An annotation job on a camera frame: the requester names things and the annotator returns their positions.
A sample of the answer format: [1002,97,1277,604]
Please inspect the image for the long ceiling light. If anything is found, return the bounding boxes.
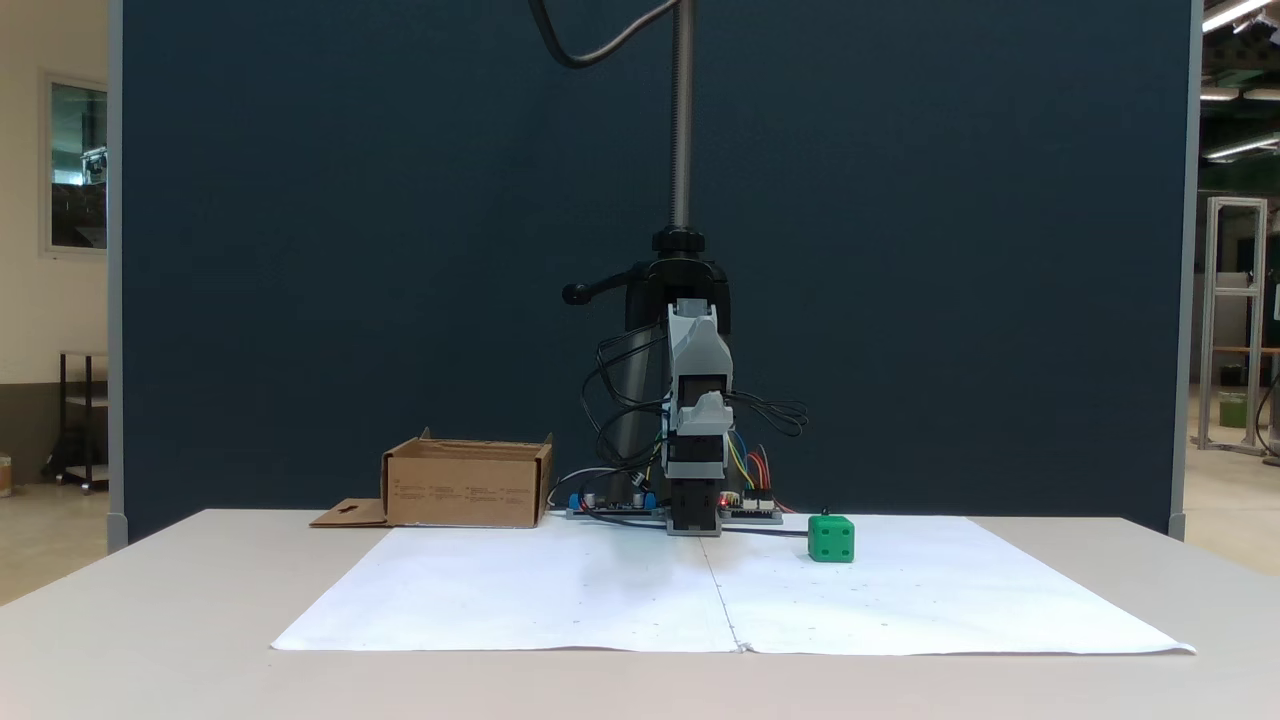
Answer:
[1202,0,1277,34]

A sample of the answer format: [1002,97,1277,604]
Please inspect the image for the black cable on table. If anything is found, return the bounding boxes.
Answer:
[578,506,833,540]

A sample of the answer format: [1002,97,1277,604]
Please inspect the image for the aluminium profile frame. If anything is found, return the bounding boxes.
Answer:
[1197,196,1271,457]

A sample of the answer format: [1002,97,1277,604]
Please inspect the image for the coloured jumper wires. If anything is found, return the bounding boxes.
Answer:
[726,430,797,513]

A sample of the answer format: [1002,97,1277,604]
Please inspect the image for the thick black hanging cable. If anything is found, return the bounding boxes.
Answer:
[528,0,681,70]

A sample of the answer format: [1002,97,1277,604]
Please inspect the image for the green dice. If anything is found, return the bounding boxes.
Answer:
[807,513,856,564]

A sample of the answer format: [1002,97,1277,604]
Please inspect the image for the dark blue partition panel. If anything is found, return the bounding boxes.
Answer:
[108,0,1201,551]

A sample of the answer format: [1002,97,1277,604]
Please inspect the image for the white paper sheet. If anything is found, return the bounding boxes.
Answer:
[270,526,743,653]
[700,515,1197,657]

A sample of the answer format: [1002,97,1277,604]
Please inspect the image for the wall window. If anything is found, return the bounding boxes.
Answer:
[40,72,109,259]

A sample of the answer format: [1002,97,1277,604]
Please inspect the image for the black tripod with metal pole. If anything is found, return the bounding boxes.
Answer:
[562,0,736,506]

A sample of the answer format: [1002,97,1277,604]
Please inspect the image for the brown cardboard box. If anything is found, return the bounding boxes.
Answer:
[309,428,554,529]

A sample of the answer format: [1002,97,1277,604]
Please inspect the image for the grey wedge gripper finger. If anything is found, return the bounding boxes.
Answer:
[678,391,733,437]

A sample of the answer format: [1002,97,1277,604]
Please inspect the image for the circuit board with white connectors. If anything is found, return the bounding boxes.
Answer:
[720,490,785,525]

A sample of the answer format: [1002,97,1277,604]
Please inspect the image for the black shelf cart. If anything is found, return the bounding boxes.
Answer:
[42,350,109,494]

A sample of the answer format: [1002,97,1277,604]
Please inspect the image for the circuit board with blue parts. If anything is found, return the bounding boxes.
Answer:
[565,488,667,522]

